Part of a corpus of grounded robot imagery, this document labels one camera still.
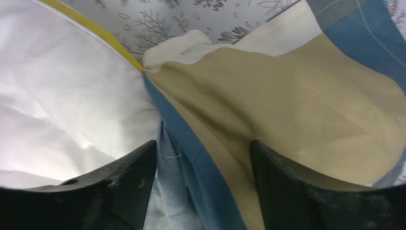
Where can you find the floral patterned table cloth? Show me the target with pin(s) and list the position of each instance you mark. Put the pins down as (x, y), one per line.
(243, 32)

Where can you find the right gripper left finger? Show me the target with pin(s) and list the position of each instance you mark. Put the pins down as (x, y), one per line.
(112, 197)

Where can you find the plaid blue beige pillowcase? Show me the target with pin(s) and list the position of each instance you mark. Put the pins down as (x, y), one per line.
(346, 121)

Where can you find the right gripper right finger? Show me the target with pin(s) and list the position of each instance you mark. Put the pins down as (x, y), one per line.
(295, 197)

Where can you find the white textured pillow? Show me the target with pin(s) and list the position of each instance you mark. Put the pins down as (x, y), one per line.
(72, 99)

